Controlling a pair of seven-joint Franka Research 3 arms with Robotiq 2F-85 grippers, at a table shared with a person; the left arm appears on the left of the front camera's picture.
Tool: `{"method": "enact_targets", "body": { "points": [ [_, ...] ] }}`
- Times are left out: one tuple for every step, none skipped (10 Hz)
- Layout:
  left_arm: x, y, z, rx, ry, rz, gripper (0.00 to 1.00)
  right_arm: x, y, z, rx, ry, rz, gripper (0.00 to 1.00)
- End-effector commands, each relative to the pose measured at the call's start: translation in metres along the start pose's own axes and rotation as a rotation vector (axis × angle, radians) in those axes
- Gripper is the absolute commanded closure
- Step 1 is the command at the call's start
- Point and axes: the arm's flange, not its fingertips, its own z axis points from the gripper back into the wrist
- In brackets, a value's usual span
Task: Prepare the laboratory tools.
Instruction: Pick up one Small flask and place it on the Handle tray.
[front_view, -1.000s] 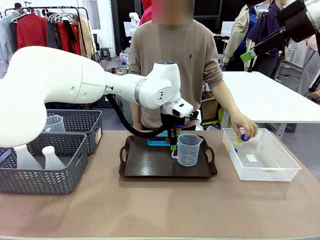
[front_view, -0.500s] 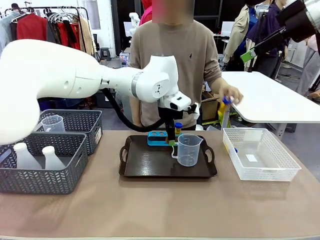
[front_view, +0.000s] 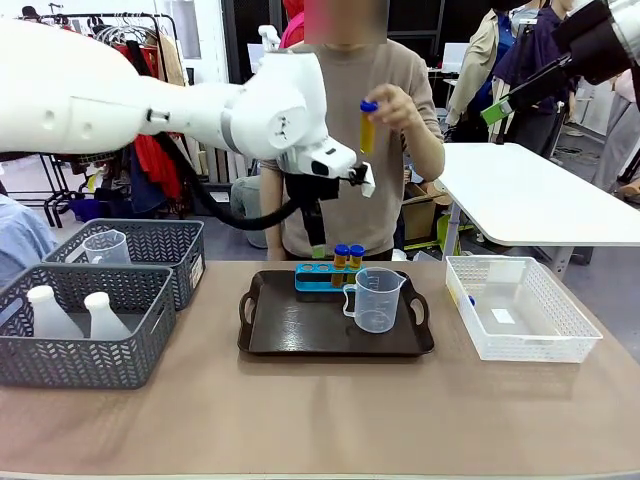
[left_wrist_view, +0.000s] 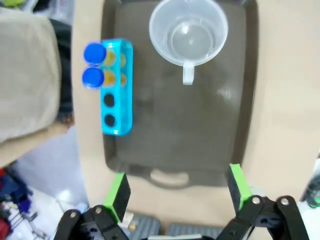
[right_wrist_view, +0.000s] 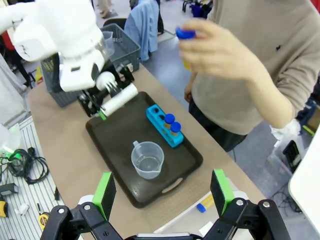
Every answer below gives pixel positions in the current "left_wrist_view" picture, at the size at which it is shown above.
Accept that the blue capped sample tube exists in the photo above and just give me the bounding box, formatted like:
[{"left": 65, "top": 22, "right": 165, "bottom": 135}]
[
  {"left": 83, "top": 42, "right": 118, "bottom": 69},
  {"left": 81, "top": 66, "right": 117, "bottom": 92}
]

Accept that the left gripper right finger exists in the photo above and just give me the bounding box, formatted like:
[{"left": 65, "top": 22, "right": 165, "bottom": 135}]
[{"left": 219, "top": 163, "right": 311, "bottom": 240}]

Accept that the dark brown plastic tray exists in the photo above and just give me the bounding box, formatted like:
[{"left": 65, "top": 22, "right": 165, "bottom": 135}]
[{"left": 100, "top": 0, "right": 259, "bottom": 190}]

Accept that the blue test tube rack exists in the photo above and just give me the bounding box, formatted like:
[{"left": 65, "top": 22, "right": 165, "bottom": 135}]
[{"left": 100, "top": 37, "right": 134, "bottom": 137}]

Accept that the person in beige sweater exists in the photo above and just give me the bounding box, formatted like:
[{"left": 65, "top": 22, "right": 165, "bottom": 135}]
[{"left": 0, "top": 6, "right": 63, "bottom": 168}]

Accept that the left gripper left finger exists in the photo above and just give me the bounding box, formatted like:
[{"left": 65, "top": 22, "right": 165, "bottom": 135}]
[{"left": 53, "top": 172, "right": 132, "bottom": 240}]

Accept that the gray plastic basket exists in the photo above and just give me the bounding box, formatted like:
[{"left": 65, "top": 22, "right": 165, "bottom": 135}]
[{"left": 128, "top": 215, "right": 227, "bottom": 240}]

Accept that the clear plastic measuring cup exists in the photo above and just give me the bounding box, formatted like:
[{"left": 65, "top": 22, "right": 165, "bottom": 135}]
[{"left": 148, "top": 0, "right": 230, "bottom": 87}]

